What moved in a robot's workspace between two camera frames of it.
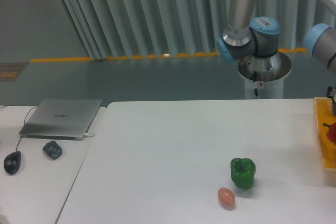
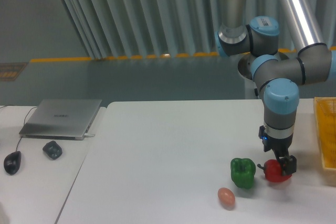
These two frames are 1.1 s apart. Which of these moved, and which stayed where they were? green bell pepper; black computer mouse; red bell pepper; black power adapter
Moved: red bell pepper
Stayed: black power adapter; black computer mouse; green bell pepper
